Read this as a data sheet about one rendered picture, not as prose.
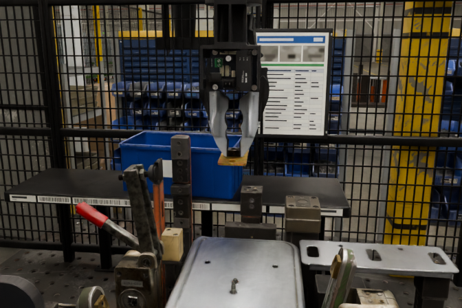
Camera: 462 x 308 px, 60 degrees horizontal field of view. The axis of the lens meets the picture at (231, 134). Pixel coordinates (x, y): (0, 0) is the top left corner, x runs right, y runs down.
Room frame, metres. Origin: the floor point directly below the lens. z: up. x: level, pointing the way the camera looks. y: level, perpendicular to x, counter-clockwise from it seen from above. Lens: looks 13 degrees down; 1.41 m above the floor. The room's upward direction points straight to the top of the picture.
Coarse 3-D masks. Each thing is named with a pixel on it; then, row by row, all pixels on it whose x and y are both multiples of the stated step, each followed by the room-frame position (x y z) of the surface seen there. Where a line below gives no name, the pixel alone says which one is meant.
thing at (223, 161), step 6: (228, 150) 0.54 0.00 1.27; (234, 150) 0.54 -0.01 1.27; (222, 156) 0.54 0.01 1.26; (228, 156) 0.54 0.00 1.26; (234, 156) 0.54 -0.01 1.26; (246, 156) 0.54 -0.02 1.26; (222, 162) 0.51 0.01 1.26; (228, 162) 0.51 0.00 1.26; (234, 162) 0.51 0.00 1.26; (240, 162) 0.51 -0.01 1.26; (246, 162) 0.51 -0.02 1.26
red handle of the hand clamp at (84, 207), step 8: (80, 208) 0.63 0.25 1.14; (88, 208) 0.63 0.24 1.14; (88, 216) 0.62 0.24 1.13; (96, 216) 0.62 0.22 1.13; (104, 216) 0.63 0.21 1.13; (96, 224) 0.62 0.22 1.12; (104, 224) 0.62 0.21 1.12; (112, 224) 0.63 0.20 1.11; (112, 232) 0.62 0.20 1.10; (120, 232) 0.62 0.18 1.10; (128, 232) 0.63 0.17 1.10; (120, 240) 0.62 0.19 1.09; (128, 240) 0.62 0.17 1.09; (136, 240) 0.62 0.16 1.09; (136, 248) 0.62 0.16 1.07
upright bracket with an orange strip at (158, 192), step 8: (160, 160) 0.72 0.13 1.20; (160, 168) 0.72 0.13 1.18; (160, 176) 0.72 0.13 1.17; (160, 184) 0.72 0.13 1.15; (160, 192) 0.72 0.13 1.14; (160, 200) 0.71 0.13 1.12; (160, 208) 0.71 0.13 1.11; (160, 216) 0.71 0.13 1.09; (160, 224) 0.71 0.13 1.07; (160, 232) 0.71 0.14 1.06
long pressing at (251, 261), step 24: (216, 240) 0.79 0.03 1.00; (240, 240) 0.79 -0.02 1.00; (264, 240) 0.80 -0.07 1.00; (192, 264) 0.69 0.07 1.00; (216, 264) 0.69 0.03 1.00; (240, 264) 0.69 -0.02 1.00; (264, 264) 0.69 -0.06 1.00; (288, 264) 0.69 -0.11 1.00; (192, 288) 0.62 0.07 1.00; (216, 288) 0.62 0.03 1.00; (240, 288) 0.62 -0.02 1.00; (264, 288) 0.62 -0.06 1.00; (288, 288) 0.62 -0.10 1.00
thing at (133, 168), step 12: (132, 168) 0.62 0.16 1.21; (156, 168) 0.62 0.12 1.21; (120, 180) 0.63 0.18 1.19; (132, 180) 0.61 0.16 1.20; (144, 180) 0.63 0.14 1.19; (156, 180) 0.62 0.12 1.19; (132, 192) 0.61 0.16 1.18; (144, 192) 0.63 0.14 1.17; (132, 204) 0.61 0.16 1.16; (144, 204) 0.61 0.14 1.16; (144, 216) 0.60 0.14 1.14; (144, 228) 0.60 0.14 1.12; (156, 228) 0.64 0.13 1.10; (144, 240) 0.60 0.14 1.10; (156, 240) 0.63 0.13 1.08
